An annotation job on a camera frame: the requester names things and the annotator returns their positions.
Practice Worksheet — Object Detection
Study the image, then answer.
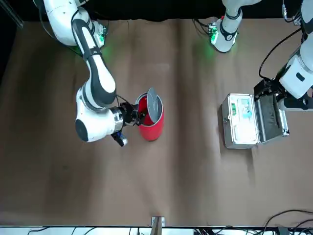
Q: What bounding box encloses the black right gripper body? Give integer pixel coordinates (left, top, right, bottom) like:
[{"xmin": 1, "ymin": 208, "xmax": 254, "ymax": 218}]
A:
[{"xmin": 121, "ymin": 102, "xmax": 141, "ymax": 127}]

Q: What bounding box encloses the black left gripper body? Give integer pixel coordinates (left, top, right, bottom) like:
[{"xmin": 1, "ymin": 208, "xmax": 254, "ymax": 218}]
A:
[{"xmin": 253, "ymin": 78, "xmax": 287, "ymax": 100}]

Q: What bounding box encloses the aluminium frame post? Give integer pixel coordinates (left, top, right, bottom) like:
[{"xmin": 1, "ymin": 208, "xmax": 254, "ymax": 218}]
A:
[{"xmin": 151, "ymin": 216, "xmax": 166, "ymax": 235}]

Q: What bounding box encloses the red push-button trash can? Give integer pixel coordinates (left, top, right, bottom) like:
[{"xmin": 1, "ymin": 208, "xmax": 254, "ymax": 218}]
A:
[{"xmin": 135, "ymin": 87, "xmax": 165, "ymax": 141}]

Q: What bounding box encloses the black desk cable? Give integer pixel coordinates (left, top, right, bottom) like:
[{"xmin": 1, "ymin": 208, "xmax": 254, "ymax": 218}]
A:
[{"xmin": 263, "ymin": 209, "xmax": 313, "ymax": 232}]

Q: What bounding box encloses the left arm cable with connector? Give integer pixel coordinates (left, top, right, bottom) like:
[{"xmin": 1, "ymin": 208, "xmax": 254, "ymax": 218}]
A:
[{"xmin": 258, "ymin": 0, "xmax": 305, "ymax": 79}]

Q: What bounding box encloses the dark frame bar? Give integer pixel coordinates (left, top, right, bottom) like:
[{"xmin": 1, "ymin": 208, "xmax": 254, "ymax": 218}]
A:
[{"xmin": 0, "ymin": 0, "xmax": 24, "ymax": 28}]

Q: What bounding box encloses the silver aluminium case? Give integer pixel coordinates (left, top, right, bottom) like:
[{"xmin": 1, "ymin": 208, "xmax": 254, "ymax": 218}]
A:
[{"xmin": 221, "ymin": 92, "xmax": 290, "ymax": 150}]

